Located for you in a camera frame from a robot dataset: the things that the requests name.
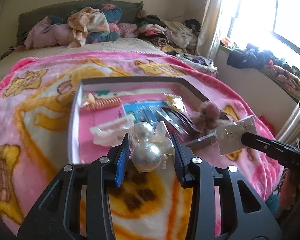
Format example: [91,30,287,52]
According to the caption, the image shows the shallow pink cardboard box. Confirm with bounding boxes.
[68,76,208,164]

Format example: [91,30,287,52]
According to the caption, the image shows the dark jacket on windowsill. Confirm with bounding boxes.
[226,43,277,69]

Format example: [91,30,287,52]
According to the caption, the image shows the white bow hair clip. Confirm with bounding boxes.
[90,115,134,147]

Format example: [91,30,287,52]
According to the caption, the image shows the window with dark frame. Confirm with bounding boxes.
[222,0,300,70]

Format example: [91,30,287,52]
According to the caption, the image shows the pink cartoon bear blanket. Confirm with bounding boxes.
[0,51,283,239]

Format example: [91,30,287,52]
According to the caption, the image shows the orange floral crumpled cloth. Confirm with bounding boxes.
[67,7,110,48]

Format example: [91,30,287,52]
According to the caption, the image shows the dark pink banana hair clip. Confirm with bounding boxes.
[161,106,200,135]

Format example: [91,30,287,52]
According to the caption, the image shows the dark green headboard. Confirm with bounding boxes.
[17,0,143,44]

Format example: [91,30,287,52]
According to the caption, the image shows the pearl earrings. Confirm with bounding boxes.
[215,116,257,155]

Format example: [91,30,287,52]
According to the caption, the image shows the yellow hoop earrings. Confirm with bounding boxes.
[165,94,187,114]

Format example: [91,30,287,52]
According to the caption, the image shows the pink floral pillow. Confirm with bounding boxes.
[24,16,72,50]

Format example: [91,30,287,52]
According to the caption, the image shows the dark teal floral quilt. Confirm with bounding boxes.
[44,4,122,48]

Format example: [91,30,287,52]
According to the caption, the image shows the cream curtain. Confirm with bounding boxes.
[196,0,224,60]

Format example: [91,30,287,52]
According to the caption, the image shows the floral laundry bag with clothes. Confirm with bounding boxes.
[174,53,218,77]

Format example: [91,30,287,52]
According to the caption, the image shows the pile of clothes on bed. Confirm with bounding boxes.
[136,10,201,55]

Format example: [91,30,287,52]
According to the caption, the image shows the small pink knitted garment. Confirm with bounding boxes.
[117,23,139,38]

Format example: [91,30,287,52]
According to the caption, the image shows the blue square card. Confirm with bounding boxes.
[123,101,167,124]

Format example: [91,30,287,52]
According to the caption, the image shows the pink fluffy hair tie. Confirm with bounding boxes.
[189,100,231,134]

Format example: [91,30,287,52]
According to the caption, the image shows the orange patterned cloth on sill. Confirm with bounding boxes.
[261,60,300,101]

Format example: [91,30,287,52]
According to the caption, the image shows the large pearl hair clip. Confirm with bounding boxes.
[128,121,175,173]

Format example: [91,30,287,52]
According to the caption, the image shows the peach spiral hair tie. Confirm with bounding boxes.
[82,93,122,112]

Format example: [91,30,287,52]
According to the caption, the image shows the beige bed sheet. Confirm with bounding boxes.
[0,37,164,82]

